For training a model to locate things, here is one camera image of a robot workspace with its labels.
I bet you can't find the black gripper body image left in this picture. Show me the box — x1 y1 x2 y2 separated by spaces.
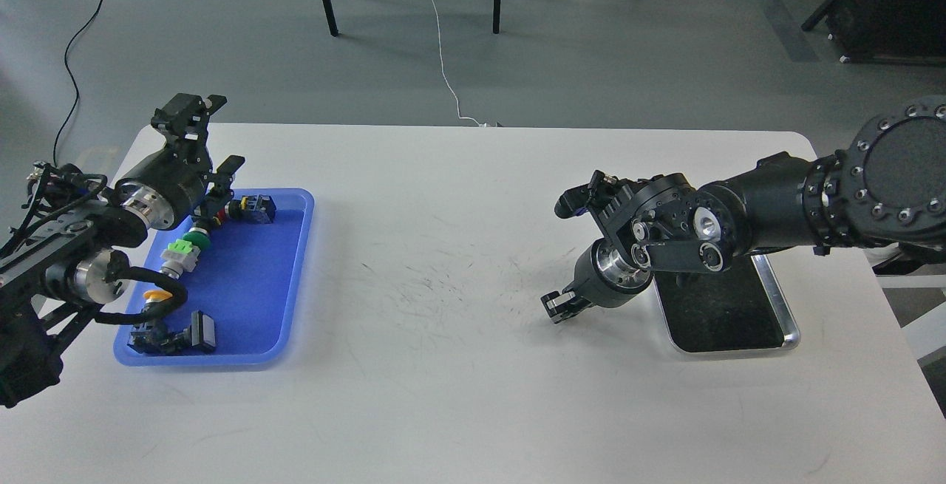
115 146 213 231

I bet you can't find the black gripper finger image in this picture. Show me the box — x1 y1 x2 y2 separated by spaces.
151 93 227 173
540 289 596 324
194 155 245 222

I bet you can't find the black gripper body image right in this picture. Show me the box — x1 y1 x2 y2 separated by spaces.
572 239 653 310

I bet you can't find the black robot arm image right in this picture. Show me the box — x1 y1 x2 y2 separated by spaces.
541 95 945 323

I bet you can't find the blue plastic tray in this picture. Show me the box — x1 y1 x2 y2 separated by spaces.
114 188 316 369

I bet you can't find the silver metal tray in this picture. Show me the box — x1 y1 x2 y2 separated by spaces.
653 255 800 358

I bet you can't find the black cabinet top right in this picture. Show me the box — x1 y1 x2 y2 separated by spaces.
800 0 945 66

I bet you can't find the red push button switch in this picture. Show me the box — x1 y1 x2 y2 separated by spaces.
191 194 277 229

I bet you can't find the green push button switch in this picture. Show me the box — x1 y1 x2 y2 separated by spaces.
158 227 211 279

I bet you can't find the yellow push button switch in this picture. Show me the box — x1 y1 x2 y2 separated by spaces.
127 289 176 355

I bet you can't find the black square button switch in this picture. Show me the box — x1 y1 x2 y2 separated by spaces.
172 311 217 354

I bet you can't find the white cable on floor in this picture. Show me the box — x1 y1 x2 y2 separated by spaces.
162 0 509 129

